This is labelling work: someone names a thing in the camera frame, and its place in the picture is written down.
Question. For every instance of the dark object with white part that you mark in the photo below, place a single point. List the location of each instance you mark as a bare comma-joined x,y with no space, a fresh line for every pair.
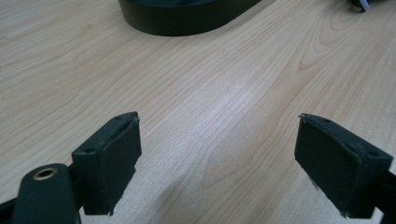
361,4

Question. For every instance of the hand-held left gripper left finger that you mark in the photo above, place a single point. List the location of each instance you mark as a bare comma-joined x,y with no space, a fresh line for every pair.
106,165

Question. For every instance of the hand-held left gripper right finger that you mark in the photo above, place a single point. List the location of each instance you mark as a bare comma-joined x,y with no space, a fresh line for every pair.
336,168

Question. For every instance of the black round container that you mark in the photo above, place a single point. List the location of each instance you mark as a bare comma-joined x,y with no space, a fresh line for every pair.
183,17

